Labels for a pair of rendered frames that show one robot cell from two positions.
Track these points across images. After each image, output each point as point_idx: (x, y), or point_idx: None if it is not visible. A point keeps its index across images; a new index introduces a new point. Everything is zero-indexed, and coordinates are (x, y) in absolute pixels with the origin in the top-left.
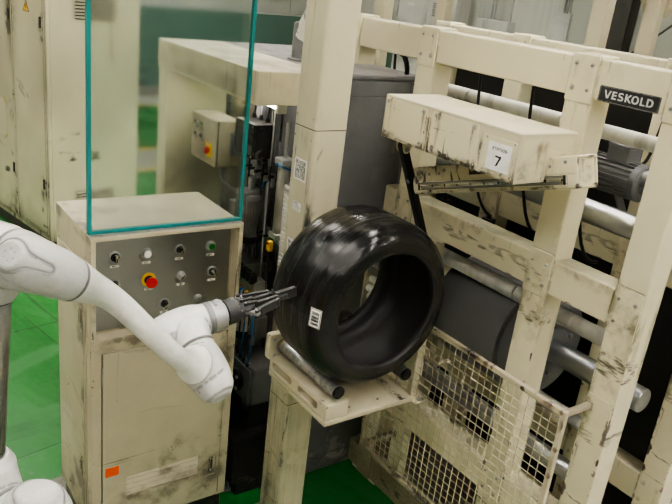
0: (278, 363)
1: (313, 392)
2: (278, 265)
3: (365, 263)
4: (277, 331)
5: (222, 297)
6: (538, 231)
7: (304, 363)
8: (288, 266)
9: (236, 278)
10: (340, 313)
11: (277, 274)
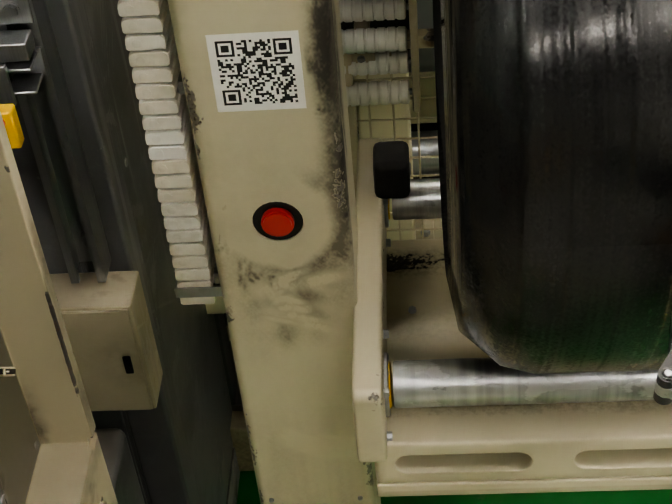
0: (436, 446)
1: (665, 432)
2: (162, 165)
3: None
4: (363, 364)
5: (23, 421)
6: None
7: (558, 381)
8: (595, 120)
9: (57, 321)
10: (393, 166)
11: (530, 182)
